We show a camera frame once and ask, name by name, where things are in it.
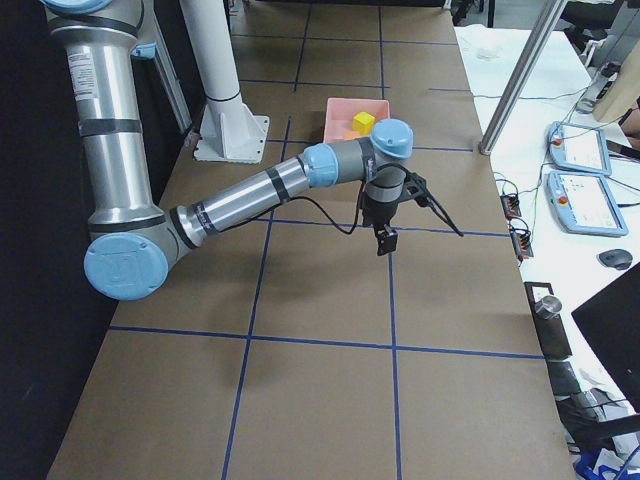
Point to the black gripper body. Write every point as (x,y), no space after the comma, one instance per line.
(378,212)

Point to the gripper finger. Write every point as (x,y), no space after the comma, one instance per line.
(386,238)

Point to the orange foam block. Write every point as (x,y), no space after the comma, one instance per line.
(352,135)

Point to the yellow foam block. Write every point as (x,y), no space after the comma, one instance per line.
(363,122)

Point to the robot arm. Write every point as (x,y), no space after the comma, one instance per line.
(134,243)

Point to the pink plastic bin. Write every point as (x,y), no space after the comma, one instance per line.
(340,114)

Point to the orange connector board far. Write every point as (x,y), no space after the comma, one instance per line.
(511,205)

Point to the orange connector board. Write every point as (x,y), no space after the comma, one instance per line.
(511,205)
(521,237)

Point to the orange connector board near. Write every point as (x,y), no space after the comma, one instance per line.
(521,237)

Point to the white mounting column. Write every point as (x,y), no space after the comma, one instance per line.
(229,131)

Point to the silver metal cylinder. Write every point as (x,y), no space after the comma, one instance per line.
(547,307)

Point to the lower teach pendant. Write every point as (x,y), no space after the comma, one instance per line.
(584,204)

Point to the teach pendant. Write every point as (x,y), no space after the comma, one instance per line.
(584,204)
(578,148)

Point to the upper teach pendant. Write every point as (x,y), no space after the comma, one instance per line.
(578,148)

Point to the black computer mouse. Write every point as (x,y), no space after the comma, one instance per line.
(618,259)

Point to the black monitor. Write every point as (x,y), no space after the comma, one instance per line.
(609,322)

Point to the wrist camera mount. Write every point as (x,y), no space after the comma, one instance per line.
(415,188)

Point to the aluminium frame post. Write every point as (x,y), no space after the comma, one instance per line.
(540,33)

